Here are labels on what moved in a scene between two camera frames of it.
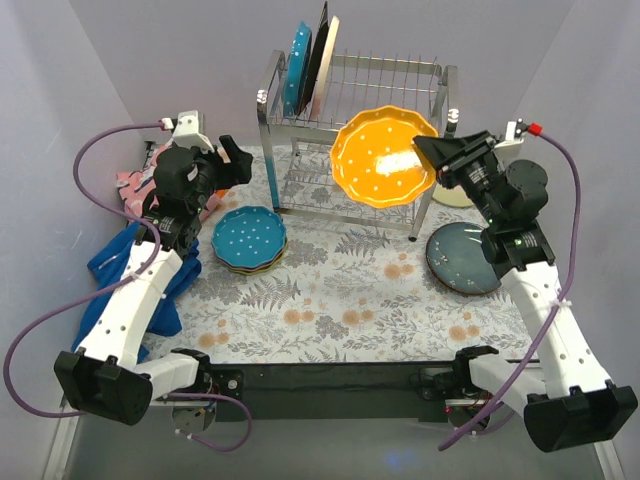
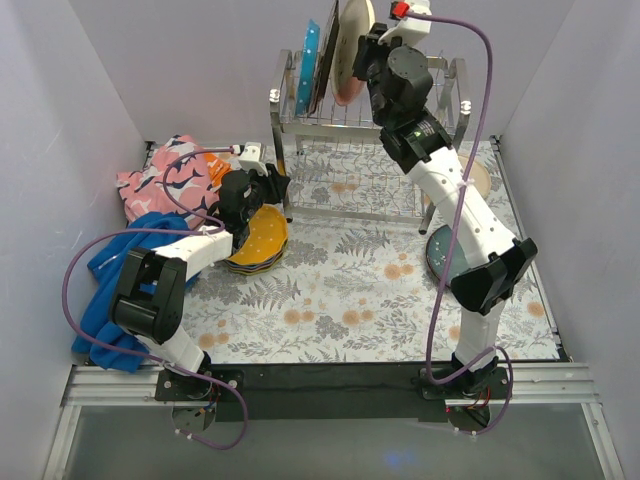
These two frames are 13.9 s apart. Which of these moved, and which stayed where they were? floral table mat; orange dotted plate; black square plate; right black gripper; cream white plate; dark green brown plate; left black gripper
Moved: black square plate; cream white plate; right black gripper; orange dotted plate; left black gripper
Stayed: floral table mat; dark green brown plate
